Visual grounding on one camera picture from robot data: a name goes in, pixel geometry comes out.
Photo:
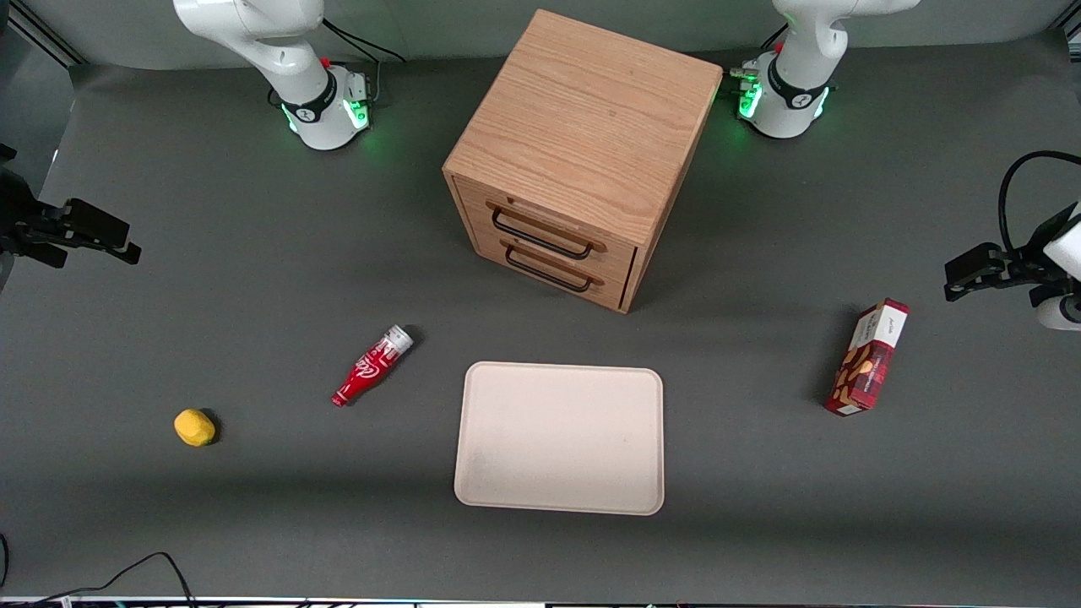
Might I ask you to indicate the red cookie box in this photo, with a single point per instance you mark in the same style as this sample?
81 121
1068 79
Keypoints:
867 359

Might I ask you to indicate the red cola bottle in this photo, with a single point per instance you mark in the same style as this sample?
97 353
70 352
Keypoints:
369 368

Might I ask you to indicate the wooden two-drawer cabinet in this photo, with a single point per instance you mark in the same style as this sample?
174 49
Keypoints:
583 127

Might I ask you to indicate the aluminium frame bar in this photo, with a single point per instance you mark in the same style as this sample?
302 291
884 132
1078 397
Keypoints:
42 34

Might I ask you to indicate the beige rectangular tray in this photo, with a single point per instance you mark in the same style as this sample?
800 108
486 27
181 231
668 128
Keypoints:
559 437

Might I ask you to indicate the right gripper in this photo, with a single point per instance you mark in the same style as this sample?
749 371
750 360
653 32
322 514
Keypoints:
19 215

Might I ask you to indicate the yellow lemon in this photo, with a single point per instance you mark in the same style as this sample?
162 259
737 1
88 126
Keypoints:
194 427

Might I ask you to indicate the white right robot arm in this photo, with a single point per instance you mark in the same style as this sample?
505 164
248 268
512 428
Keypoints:
287 59

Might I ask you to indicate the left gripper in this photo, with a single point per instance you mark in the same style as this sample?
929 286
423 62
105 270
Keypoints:
1032 251

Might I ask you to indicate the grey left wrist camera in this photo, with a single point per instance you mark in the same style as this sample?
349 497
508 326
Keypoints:
1060 312

